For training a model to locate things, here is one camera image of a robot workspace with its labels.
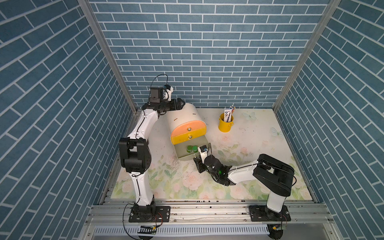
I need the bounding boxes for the blue white pencil box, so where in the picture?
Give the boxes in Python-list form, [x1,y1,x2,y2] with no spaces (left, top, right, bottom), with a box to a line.
[223,108,232,123]

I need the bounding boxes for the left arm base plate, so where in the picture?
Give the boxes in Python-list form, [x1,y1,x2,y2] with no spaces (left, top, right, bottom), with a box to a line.
[129,206,171,223]

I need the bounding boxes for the yellow drawer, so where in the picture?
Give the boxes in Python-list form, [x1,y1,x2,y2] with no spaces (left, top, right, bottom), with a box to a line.
[171,127,207,145]

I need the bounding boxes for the yellow metal bucket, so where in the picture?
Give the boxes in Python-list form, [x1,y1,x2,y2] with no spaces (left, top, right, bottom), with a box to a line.
[218,114,234,133]

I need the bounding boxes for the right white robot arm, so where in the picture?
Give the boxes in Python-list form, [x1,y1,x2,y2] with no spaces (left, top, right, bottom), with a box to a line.
[194,152,297,214]

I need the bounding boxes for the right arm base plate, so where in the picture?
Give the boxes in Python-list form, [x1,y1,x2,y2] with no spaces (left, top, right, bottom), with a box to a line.
[249,205,291,222]

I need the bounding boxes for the white round drawer cabinet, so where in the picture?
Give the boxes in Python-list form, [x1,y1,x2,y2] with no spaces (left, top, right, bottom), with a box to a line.
[165,104,203,131]

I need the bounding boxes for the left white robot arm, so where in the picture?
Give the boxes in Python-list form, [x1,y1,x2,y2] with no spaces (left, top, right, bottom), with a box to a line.
[119,85,186,207]

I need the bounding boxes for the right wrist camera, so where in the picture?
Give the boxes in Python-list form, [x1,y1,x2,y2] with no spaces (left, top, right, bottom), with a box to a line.
[198,145,209,164]

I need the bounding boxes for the aluminium mounting rail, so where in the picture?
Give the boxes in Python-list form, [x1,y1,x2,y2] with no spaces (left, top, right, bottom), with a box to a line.
[86,201,334,226]

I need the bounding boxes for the orange top drawer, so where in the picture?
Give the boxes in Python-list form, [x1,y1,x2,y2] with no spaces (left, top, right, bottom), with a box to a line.
[170,118,207,137]

